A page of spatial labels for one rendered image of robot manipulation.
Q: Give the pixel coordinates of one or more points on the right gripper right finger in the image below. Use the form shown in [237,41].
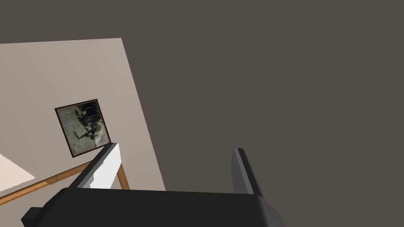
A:
[243,176]

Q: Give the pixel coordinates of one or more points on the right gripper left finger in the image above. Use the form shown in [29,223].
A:
[102,170]

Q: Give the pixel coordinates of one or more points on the dark framed wall picture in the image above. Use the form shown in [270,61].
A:
[82,127]

